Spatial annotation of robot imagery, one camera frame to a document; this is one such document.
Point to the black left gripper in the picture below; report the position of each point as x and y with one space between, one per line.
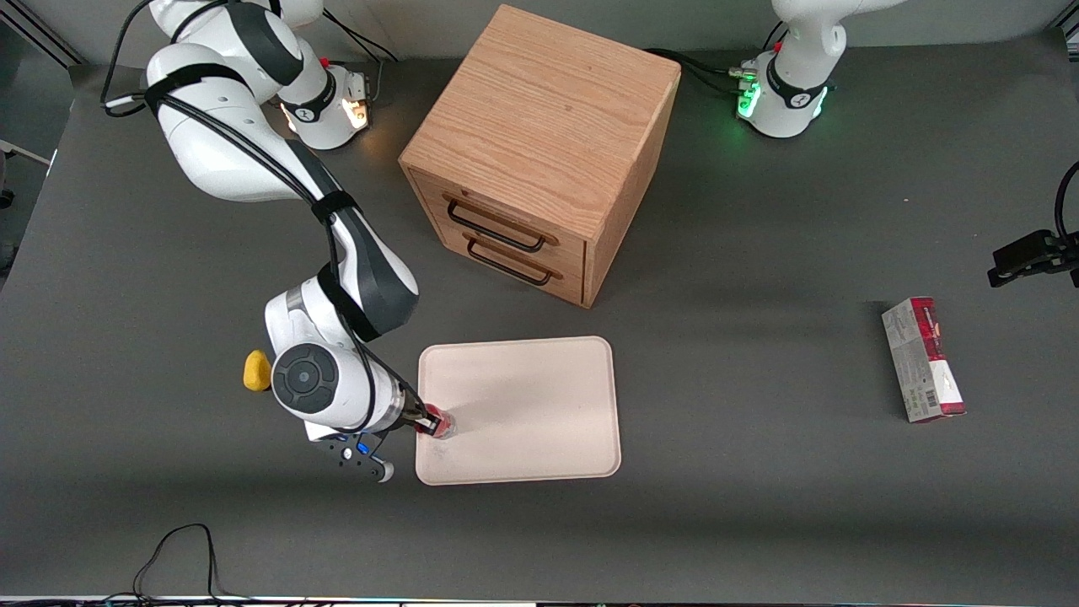
1030 255

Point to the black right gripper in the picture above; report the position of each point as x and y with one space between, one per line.
412 410

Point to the red coke bottle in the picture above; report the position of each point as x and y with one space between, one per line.
446 426

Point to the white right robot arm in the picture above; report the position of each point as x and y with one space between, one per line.
219 143

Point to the beige plastic tray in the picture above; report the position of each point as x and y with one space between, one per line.
531 410

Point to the red and grey carton box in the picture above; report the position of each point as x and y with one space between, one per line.
923 358

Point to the yellow lemon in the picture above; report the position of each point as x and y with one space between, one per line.
255 371

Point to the wooden drawer cabinet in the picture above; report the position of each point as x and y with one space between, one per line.
539 126

